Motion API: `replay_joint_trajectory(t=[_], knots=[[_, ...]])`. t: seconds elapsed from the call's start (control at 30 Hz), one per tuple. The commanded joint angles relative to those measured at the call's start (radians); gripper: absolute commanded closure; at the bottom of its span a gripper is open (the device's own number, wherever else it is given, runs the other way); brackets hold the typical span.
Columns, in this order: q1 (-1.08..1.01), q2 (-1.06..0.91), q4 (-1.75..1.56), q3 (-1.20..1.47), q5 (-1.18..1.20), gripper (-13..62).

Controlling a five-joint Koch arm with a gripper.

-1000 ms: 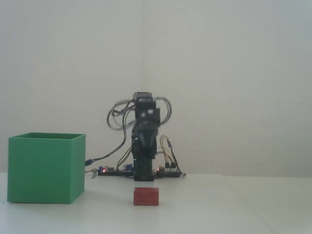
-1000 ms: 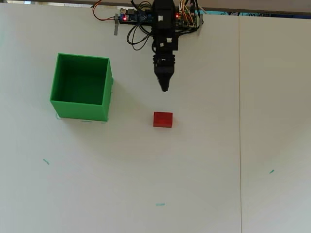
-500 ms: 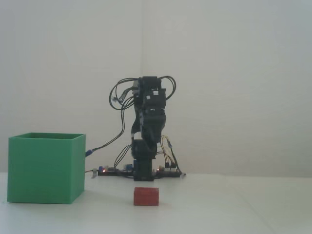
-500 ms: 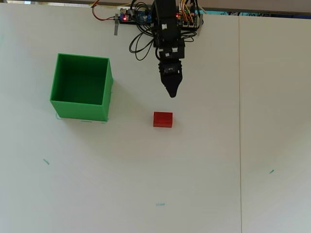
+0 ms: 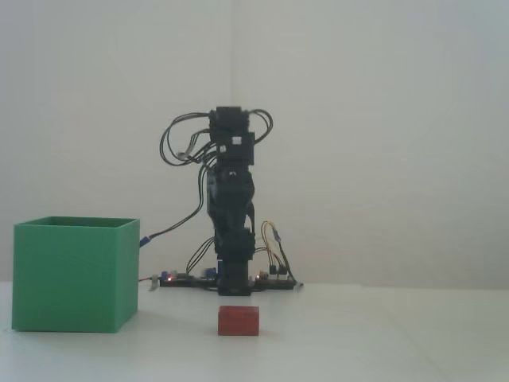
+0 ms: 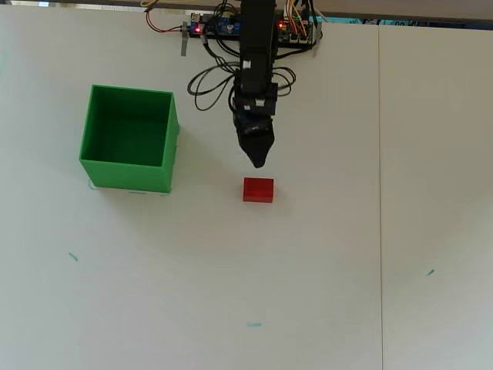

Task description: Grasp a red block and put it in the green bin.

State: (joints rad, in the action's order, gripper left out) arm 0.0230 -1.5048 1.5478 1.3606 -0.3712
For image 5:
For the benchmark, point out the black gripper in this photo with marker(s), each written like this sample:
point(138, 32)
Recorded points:
point(232, 179)

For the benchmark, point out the red block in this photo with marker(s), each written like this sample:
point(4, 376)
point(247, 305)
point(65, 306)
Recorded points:
point(238, 320)

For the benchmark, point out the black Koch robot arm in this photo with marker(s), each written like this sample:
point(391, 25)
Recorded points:
point(232, 119)

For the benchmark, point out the green plastic bin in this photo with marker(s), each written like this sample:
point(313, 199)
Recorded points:
point(67, 278)

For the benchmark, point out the circuit board with jumper plugs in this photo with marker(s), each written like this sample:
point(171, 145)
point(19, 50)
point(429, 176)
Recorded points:
point(274, 282)

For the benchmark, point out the blue controller circuit board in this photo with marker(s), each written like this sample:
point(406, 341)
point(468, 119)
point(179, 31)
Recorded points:
point(183, 280)

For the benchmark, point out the grey tape strip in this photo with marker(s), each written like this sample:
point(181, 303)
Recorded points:
point(152, 283)

